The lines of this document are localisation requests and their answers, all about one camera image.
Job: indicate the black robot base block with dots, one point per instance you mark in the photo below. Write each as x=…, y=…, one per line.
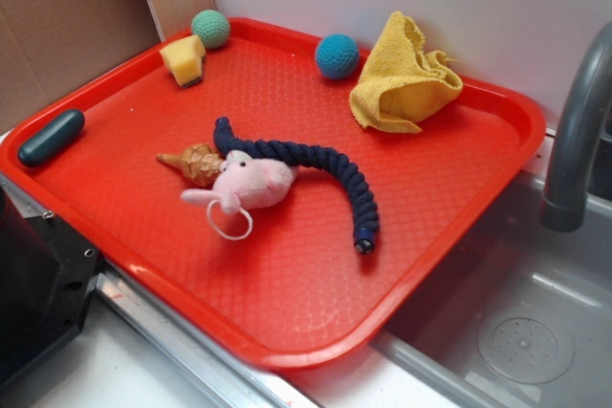
x=48, y=273

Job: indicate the dark green plastic pickle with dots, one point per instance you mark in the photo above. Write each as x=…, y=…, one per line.
x=53, y=138

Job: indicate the pink plush toy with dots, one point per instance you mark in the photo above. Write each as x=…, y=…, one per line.
x=244, y=184

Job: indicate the red plastic tray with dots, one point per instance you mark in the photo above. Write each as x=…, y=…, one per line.
x=295, y=293

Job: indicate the brown plastic ice cream cone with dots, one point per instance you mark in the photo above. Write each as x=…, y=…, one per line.
x=198, y=163

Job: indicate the blue crocheted ball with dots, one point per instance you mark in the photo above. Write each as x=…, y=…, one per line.
x=337, y=56

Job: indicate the yellow cloth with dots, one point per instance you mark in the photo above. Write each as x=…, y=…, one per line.
x=401, y=85

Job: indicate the yellow sponge piece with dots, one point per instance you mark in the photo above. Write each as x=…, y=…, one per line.
x=184, y=59

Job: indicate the green crocheted ball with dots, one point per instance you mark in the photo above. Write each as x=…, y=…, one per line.
x=212, y=27

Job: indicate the grey toy sink basin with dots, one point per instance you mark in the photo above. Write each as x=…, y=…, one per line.
x=515, y=315

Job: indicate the grey toy faucet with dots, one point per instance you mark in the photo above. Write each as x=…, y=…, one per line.
x=580, y=162

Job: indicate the brown cardboard panel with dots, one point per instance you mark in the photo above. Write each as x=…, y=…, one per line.
x=51, y=47

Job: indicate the navy blue rope toy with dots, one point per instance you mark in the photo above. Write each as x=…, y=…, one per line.
x=366, y=219

